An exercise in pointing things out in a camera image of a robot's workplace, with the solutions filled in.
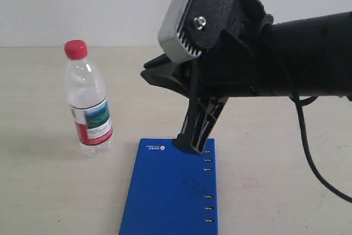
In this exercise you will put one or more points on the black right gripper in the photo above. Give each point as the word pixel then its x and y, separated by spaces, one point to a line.
pixel 229 63

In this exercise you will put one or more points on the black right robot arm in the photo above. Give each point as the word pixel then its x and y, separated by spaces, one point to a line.
pixel 308 57

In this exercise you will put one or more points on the clear plastic water bottle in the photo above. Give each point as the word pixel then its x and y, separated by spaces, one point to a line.
pixel 88 101

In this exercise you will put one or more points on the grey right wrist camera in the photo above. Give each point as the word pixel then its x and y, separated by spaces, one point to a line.
pixel 178 17

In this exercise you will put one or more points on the blue ring binder notebook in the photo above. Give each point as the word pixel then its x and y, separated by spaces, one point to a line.
pixel 171 192

